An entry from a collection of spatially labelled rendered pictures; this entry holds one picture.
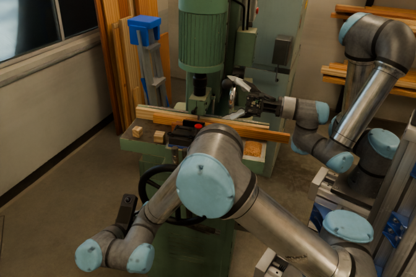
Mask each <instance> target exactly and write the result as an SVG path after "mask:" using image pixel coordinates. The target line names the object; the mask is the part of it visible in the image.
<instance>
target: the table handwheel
mask: <svg viewBox="0 0 416 277"><path fill-rule="evenodd" d="M177 167H178V165H177V164H160V165H156V166H153V167H151V168H150V169H148V170H147V171H146V172H145V173H144V174H143V175H142V176H141V178H140V180H139V184H138V193H139V197H140V200H141V202H142V203H143V204H144V203H145V202H146V201H149V198H148V196H147V194H146V190H145V187H146V184H149V185H151V186H153V187H155V188H156V189H159V188H160V187H161V186H160V185H158V184H157V183H155V182H154V181H151V180H150V178H151V177H152V176H153V175H155V174H157V173H162V172H173V171H174V170H175V169H176V168H177ZM175 215H176V218H175V217H172V216H170V217H169V218H168V219H167V220H166V223H169V224H173V225H177V226H192V225H195V224H199V223H201V222H203V221H204V220H206V219H207V218H206V216H203V217H200V216H195V217H193V218H180V211H179V207H178V208H177V209H176V211H175Z"/></svg>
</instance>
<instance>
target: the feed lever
mask: <svg viewBox="0 0 416 277"><path fill-rule="evenodd" d="M232 76H235V77H238V78H240V79H243V80H244V78H245V69H244V68H242V67H241V66H240V67H239V68H238V67H234V68H233V73H232ZM232 82H233V81H231V80H230V79H225V80H223V82H222V87H223V88H224V89H226V90H228V89H230V88H231V87H232V85H233V84H232Z"/></svg>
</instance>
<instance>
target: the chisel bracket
mask: <svg viewBox="0 0 416 277"><path fill-rule="evenodd" d="M211 94H212V88H210V87H206V95H204V96H196V95H194V91H193V93H192V94H191V96H190V97H189V101H188V113H189V114H191V111H192V110H193V109H194V108H195V107H196V106H197V110H196V113H195V114H196V115H201V116H204V115H205V113H206V111H207V109H208V107H209V105H210V102H211V99H210V96H211Z"/></svg>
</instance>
